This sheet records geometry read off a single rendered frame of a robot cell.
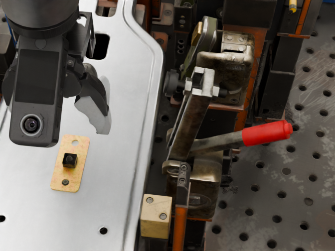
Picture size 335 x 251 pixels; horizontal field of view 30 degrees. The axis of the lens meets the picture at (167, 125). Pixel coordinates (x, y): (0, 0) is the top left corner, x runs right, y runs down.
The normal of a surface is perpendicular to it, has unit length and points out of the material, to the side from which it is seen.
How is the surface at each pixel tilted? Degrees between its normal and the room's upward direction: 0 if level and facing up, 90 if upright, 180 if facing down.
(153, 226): 90
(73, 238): 0
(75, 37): 1
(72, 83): 89
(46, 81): 29
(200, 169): 0
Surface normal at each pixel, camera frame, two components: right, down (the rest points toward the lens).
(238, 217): 0.02, -0.53
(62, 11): 0.61, 0.67
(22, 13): -0.22, 0.82
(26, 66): -0.08, -0.07
